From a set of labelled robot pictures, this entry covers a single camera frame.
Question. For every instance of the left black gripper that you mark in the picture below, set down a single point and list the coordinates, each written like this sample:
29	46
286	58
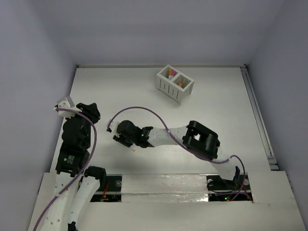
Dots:
89	111

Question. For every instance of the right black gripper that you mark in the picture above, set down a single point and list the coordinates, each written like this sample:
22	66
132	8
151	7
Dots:
120	137

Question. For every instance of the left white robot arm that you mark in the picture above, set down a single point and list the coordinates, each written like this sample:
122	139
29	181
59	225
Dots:
75	181

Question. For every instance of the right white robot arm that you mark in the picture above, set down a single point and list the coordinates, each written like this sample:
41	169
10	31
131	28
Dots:
194	137

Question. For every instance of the white two-compartment organizer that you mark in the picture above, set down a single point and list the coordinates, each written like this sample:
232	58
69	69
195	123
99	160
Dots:
170	86

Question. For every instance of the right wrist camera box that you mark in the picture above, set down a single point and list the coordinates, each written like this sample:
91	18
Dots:
112	126

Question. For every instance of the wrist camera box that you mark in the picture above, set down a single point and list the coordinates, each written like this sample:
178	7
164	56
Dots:
66	108
112	126

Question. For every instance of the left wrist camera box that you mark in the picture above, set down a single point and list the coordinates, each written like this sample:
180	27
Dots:
66	108

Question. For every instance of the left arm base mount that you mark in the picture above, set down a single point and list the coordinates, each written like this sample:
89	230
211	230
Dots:
111	192

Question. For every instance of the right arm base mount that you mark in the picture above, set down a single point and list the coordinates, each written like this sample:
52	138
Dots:
220	190

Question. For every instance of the aluminium rail right edge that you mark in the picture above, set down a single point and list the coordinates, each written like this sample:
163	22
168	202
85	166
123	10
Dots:
273	164

